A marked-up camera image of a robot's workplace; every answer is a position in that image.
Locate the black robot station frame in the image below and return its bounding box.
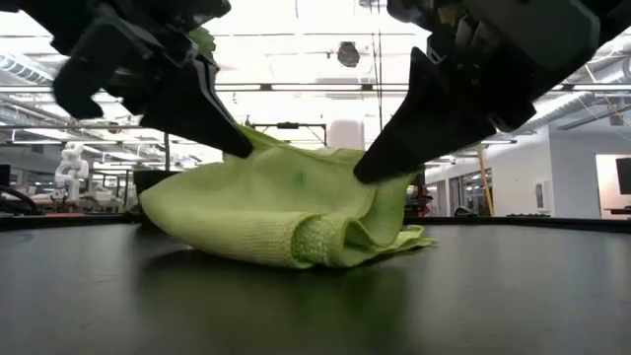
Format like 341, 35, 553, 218
245, 120, 329, 147

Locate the black wall monitor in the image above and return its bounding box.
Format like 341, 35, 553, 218
614, 157, 631, 196

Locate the yellow cable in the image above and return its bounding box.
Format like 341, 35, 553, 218
475, 145, 496, 217

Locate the black plant pot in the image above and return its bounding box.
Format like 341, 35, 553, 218
132, 170, 179, 198

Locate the lime green microfiber towel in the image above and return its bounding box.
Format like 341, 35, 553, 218
139, 123, 438, 270

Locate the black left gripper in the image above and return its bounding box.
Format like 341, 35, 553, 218
0, 0, 255, 159

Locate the green leafy plant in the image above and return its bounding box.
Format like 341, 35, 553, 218
163, 27, 218, 172

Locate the white square column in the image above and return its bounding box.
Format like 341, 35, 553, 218
327, 119, 366, 151

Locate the black power cable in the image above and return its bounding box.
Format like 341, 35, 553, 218
370, 32, 386, 132

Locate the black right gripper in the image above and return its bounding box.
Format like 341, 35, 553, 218
353, 0, 631, 184

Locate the black ceiling cable reel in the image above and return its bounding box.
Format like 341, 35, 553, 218
335, 40, 362, 69

